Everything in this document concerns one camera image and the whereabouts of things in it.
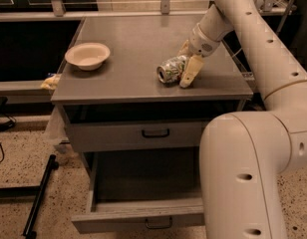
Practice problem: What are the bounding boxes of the black metal stand leg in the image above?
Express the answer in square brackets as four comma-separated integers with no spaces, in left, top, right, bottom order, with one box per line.
[23,154,59,239]

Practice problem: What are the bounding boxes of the black cable at left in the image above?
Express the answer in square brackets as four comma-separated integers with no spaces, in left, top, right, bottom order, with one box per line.
[0,112,17,172]

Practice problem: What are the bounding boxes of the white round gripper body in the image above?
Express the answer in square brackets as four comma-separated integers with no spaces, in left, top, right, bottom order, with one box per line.
[188,23,219,57]

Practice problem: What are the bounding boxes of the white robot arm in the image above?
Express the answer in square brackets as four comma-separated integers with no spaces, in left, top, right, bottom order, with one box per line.
[185,0,307,239]

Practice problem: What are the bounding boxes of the grey metal rail frame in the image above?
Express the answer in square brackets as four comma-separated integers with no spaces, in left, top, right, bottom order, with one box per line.
[0,0,302,23]

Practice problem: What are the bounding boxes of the closed grey top drawer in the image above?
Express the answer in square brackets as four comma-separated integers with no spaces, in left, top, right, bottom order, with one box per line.
[65,120,207,152]

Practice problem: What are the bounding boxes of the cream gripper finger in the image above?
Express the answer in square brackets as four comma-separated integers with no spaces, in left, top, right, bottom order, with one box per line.
[179,55,204,88]
[177,40,192,57]

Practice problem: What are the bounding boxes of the open grey middle drawer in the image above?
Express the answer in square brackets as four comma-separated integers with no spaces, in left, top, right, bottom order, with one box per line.
[72,147,204,234]

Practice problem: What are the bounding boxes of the grey drawer cabinet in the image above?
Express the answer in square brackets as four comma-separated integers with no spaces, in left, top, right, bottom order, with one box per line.
[50,14,254,171]

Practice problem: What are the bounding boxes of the white paper bowl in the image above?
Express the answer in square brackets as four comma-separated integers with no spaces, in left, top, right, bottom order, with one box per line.
[65,43,111,71]

